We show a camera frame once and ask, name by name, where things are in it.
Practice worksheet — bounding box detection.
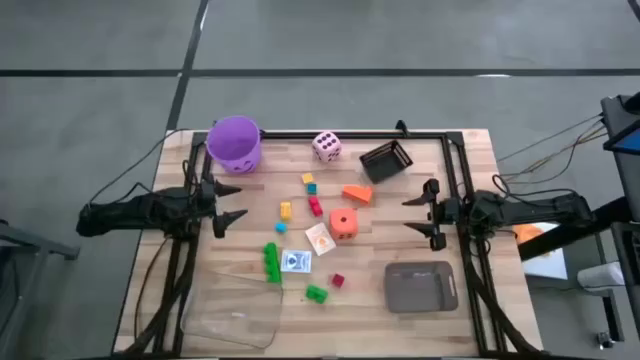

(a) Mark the dark grey equipment cart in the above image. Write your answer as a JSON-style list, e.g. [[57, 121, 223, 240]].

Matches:
[[599, 92, 640, 224]]

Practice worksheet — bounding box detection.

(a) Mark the blue-print card deck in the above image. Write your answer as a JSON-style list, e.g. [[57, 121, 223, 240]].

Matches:
[[280, 249, 313, 274]]

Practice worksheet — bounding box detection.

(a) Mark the pink foam die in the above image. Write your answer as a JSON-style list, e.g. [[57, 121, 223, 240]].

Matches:
[[311, 130, 344, 164]]

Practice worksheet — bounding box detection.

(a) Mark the short green toy brick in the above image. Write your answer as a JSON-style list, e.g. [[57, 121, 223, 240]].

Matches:
[[305, 284, 330, 305]]

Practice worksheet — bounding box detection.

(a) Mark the black diagonal beam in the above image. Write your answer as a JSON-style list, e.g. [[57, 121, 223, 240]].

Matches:
[[517, 196, 640, 262]]

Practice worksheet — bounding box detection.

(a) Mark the floor cable bundle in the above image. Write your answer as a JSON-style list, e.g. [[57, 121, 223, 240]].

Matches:
[[494, 113, 609, 186]]

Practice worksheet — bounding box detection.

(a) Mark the orange object beside table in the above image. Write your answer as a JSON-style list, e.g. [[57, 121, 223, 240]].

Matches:
[[513, 223, 551, 259]]

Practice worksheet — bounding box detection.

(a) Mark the purple pumpkin-face bucket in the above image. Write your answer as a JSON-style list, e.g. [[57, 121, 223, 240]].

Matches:
[[206, 115, 263, 175]]

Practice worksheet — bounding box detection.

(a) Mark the dark equipment stand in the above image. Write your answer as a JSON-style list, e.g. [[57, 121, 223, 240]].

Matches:
[[602, 219, 640, 346]]

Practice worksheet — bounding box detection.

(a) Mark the long green toy brick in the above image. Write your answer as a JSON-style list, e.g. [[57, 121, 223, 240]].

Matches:
[[262, 242, 284, 285]]

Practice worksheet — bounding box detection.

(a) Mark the orange foam die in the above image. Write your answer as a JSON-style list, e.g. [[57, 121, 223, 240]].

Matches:
[[328, 207, 359, 241]]

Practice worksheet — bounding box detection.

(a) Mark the black slotted plastic basket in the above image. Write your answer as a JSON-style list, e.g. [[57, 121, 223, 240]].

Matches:
[[358, 139, 415, 185]]

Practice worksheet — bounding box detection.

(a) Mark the white board on floor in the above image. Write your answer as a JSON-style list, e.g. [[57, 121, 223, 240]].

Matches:
[[519, 222, 569, 281]]

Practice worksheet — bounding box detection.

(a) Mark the grey metal side table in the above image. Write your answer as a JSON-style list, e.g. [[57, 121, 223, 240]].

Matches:
[[0, 218, 81, 360]]

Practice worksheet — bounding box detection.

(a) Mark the clear plastic bin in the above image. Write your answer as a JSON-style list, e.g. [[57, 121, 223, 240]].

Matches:
[[180, 269, 285, 350]]

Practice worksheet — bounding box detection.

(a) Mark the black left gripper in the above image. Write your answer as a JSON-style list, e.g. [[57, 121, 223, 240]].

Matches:
[[185, 179, 249, 239]]

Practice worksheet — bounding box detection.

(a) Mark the white paper roll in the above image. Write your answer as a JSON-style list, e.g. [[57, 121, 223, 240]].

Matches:
[[577, 261, 626, 290]]

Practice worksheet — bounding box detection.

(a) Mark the orange wedge toy brick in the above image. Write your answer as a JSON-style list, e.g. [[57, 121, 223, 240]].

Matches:
[[341, 184, 374, 205]]

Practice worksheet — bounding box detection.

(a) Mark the grey translucent plastic tray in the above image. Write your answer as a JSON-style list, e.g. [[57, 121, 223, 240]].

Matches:
[[383, 260, 460, 315]]

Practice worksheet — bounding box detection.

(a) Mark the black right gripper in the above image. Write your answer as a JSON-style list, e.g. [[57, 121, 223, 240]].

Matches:
[[401, 178, 476, 252]]

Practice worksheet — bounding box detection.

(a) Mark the blue-screen monitor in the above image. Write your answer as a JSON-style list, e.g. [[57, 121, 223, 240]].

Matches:
[[602, 119, 640, 155]]

